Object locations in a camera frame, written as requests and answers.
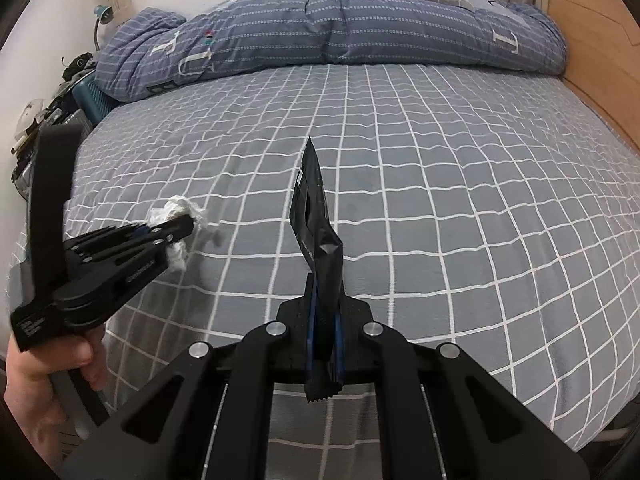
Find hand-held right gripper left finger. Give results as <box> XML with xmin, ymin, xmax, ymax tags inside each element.
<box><xmin>60</xmin><ymin>280</ymin><xmax>316</xmax><ymax>480</ymax></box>

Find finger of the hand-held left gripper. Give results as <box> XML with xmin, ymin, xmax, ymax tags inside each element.
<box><xmin>62</xmin><ymin>225</ymin><xmax>151</xmax><ymax>257</ymax></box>
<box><xmin>82</xmin><ymin>213</ymin><xmax>196</xmax><ymax>262</ymax></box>

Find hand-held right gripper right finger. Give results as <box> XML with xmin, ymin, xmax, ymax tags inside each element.
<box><xmin>336</xmin><ymin>304</ymin><xmax>588</xmax><ymax>480</ymax></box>

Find white tissue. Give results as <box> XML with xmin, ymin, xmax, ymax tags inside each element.
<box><xmin>146</xmin><ymin>196</ymin><xmax>208</xmax><ymax>273</ymax></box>

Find black foil wrapper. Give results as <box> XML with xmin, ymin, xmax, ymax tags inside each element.
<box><xmin>289</xmin><ymin>136</ymin><xmax>346</xmax><ymax>403</ymax></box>

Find person's left hand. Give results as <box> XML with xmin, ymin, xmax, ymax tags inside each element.
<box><xmin>2</xmin><ymin>330</ymin><xmax>108</xmax><ymax>461</ymax></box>

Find teal plastic crate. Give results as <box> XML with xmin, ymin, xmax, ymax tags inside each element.
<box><xmin>70</xmin><ymin>77</ymin><xmax>118</xmax><ymax>128</ymax></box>

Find white round appliance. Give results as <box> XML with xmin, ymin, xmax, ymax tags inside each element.
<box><xmin>15</xmin><ymin>102</ymin><xmax>48</xmax><ymax>138</ymax></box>

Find dark clutter pile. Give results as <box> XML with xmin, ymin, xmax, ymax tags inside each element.
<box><xmin>60</xmin><ymin>52</ymin><xmax>98</xmax><ymax>81</ymax></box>

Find grey checked bed sheet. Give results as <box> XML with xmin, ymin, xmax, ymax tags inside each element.
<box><xmin>5</xmin><ymin>62</ymin><xmax>640</xmax><ymax>453</ymax></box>

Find blue desk lamp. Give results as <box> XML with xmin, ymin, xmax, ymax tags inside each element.
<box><xmin>92</xmin><ymin>4</ymin><xmax>116</xmax><ymax>51</ymax></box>

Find blue striped quilt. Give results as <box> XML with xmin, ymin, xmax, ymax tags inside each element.
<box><xmin>95</xmin><ymin>0</ymin><xmax>568</xmax><ymax>103</ymax></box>

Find wooden headboard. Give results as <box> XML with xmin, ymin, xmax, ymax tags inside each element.
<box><xmin>547</xmin><ymin>0</ymin><xmax>640</xmax><ymax>153</ymax></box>

